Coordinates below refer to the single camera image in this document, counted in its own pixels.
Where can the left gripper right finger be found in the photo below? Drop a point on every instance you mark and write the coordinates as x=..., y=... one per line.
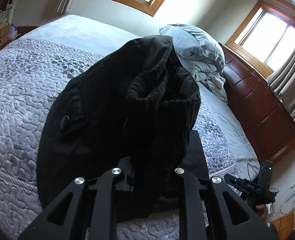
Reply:
x=210, y=208

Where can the quilted grey bed cover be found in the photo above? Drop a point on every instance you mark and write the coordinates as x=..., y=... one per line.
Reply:
x=32, y=74

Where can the folded grey comforter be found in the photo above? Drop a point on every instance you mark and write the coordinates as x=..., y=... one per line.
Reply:
x=200, y=54

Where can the grey curtain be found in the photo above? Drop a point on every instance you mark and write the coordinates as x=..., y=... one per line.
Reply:
x=282, y=83

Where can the right hand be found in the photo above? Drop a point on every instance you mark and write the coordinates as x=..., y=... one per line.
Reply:
x=262, y=212

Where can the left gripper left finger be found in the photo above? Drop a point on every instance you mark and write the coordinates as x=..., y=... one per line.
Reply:
x=85, y=209

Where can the light blue bed sheet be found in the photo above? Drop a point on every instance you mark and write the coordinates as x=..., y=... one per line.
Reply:
x=225, y=145

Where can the red-brown wooden headboard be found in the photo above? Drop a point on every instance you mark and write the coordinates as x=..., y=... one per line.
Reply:
x=268, y=126

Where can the black pants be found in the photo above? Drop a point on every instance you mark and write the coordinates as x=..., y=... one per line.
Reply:
x=138, y=102

